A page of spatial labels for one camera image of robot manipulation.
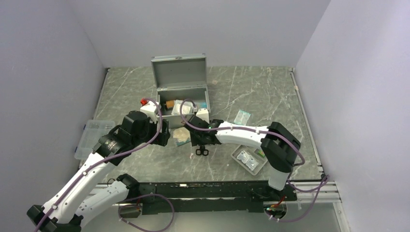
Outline black handled scissors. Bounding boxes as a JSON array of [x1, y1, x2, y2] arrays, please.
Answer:
[[195, 145, 209, 156]]

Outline cream latex gloves packet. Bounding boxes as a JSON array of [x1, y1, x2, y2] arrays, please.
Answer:
[[173, 127, 191, 146]]

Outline clear gauze pad packet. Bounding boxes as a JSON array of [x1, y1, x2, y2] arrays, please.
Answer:
[[171, 100, 193, 116]]

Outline blue white medical pouch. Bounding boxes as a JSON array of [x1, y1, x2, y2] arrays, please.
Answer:
[[193, 102, 208, 112]]

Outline brown bottle orange cap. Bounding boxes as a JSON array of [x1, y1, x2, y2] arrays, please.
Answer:
[[164, 100, 175, 110]]

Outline teal white small packet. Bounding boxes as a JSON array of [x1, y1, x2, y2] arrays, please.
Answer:
[[234, 110, 251, 126]]

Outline clear bag alcohol wipes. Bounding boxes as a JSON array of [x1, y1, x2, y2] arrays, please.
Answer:
[[236, 150, 259, 171]]

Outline grey plastic divider tray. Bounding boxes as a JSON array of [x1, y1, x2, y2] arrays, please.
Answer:
[[230, 145, 268, 176]]

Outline grey metal medicine case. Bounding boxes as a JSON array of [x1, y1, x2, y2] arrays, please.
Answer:
[[151, 53, 210, 129]]

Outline small green box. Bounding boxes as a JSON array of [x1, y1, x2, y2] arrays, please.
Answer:
[[255, 149, 265, 158]]

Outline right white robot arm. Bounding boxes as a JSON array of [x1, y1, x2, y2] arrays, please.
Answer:
[[184, 116, 305, 201]]

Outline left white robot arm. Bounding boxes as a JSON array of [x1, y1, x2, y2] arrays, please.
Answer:
[[27, 111, 170, 232]]

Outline clear plastic storage box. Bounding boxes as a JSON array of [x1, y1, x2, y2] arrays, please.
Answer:
[[74, 119, 116, 160]]

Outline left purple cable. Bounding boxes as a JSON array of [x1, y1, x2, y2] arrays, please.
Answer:
[[32, 97, 175, 232]]

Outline purple cable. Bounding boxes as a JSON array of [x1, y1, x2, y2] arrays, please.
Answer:
[[179, 98, 331, 223], [32, 97, 175, 232]]

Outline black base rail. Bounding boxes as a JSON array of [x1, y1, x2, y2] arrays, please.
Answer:
[[120, 180, 297, 215]]

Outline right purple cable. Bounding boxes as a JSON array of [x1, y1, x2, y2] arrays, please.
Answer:
[[179, 98, 331, 223]]

